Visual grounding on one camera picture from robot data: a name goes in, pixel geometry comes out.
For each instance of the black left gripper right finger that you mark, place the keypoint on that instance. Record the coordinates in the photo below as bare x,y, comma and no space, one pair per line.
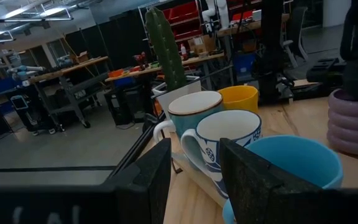
247,186

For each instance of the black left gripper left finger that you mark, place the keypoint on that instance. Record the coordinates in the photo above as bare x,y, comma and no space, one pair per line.
148,186

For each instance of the ribbed purple mug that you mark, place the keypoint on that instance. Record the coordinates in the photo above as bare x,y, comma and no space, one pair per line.
353,124

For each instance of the light blue mug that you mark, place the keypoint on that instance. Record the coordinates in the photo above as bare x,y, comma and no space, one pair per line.
300,158

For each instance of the white mug blue pattern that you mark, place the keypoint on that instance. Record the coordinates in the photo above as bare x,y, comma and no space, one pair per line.
228,127

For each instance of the yellow mug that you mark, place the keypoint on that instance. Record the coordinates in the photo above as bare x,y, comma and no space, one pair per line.
239,98

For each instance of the teal mug white inside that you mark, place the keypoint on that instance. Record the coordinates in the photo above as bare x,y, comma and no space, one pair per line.
194,102

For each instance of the pale blue robot arm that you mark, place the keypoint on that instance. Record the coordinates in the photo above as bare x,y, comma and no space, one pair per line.
23,72

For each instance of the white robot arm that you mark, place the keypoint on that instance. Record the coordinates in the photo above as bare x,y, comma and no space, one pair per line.
216,12

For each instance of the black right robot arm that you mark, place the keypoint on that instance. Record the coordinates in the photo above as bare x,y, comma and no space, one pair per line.
272,46

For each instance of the dark office chair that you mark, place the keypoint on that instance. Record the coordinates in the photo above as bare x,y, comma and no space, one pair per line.
297,37

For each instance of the black computer tower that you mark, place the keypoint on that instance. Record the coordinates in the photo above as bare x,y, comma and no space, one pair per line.
120,105

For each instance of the white hexagonal plant pot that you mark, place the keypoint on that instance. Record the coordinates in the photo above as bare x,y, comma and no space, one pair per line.
182,91

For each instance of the blue storage bin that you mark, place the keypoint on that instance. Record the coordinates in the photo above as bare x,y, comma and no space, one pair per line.
244,62

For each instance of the wooden top workbench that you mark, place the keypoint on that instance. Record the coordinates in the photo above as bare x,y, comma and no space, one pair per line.
197,59
68,67

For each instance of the white spray bottle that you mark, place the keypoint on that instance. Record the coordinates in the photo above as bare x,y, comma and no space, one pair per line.
183,52

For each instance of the green cactus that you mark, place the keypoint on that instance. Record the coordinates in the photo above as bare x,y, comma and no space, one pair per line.
166,46

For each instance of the cardboard box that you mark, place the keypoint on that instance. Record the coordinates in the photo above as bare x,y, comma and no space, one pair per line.
81,57
202,44

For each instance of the red shelf bins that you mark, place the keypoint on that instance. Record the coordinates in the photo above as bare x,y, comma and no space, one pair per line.
182,18

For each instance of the long ceiling light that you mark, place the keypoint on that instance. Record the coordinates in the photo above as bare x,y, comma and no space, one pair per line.
39,19

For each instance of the black aluminium table frame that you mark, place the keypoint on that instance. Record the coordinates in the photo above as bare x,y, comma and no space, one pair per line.
135,149

